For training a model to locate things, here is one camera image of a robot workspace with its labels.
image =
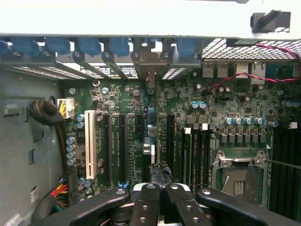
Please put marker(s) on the short black expansion slot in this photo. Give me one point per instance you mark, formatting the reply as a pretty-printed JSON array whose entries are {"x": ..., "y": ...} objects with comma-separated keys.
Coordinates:
[{"x": 139, "y": 129}]

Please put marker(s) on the metal rear port block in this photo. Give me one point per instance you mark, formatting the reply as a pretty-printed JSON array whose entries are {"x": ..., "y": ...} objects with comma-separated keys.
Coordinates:
[
  {"x": 258, "y": 74},
  {"x": 208, "y": 70},
  {"x": 222, "y": 70},
  {"x": 242, "y": 70}
]

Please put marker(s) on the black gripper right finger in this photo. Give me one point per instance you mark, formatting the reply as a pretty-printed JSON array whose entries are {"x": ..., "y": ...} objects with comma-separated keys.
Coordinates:
[{"x": 185, "y": 207}]

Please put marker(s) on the green motherboard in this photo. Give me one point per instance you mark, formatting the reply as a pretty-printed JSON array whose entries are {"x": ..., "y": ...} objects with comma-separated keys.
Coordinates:
[{"x": 235, "y": 103}]

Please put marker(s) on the grey power supply unit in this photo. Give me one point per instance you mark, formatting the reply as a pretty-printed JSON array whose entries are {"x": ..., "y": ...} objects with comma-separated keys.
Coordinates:
[{"x": 16, "y": 146}]

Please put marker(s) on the thin metal locking lever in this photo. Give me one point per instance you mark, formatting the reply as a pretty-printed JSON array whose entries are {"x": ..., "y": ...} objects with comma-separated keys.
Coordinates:
[{"x": 282, "y": 163}]

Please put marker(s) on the long black expansion slot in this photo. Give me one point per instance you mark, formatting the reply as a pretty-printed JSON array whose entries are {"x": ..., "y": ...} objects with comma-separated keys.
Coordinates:
[
  {"x": 170, "y": 146},
  {"x": 122, "y": 150},
  {"x": 108, "y": 150}
]

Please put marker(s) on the open black PC case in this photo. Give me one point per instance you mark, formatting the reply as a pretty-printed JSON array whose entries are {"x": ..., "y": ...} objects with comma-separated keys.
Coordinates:
[{"x": 117, "y": 21}]

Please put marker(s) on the white power connector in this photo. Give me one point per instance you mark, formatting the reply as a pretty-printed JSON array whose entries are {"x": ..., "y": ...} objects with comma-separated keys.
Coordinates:
[{"x": 69, "y": 108}]

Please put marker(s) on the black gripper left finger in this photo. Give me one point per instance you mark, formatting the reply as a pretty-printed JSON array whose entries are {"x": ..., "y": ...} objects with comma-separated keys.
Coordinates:
[{"x": 145, "y": 204}]

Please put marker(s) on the CPU socket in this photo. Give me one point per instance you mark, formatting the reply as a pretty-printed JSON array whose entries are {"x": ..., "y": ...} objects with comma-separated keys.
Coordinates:
[{"x": 251, "y": 179}]

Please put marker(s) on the metal socket cover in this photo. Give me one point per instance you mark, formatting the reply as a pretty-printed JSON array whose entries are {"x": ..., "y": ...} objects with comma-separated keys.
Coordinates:
[{"x": 237, "y": 160}]

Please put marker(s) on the white PCI expansion slot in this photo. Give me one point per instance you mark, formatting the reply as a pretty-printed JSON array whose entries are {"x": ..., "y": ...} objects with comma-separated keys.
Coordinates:
[{"x": 90, "y": 141}]

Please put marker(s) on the black RAM slot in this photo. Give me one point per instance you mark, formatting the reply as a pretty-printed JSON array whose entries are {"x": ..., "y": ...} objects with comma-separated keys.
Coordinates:
[
  {"x": 205, "y": 160},
  {"x": 296, "y": 164},
  {"x": 277, "y": 164},
  {"x": 287, "y": 164},
  {"x": 196, "y": 160}
]

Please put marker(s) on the blue slot retention clip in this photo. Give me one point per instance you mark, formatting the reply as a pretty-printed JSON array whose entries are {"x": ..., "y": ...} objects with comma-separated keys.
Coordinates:
[
  {"x": 57, "y": 46},
  {"x": 23, "y": 46},
  {"x": 89, "y": 46},
  {"x": 118, "y": 47},
  {"x": 3, "y": 48},
  {"x": 187, "y": 47}
]

